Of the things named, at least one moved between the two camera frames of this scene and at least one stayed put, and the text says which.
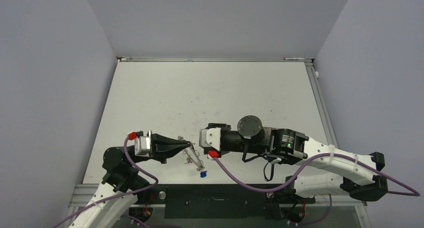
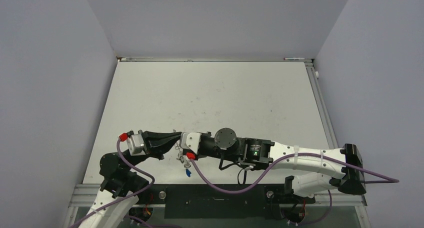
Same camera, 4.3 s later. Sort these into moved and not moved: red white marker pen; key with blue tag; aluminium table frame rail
Moved: key with blue tag
Not moved: red white marker pen; aluminium table frame rail
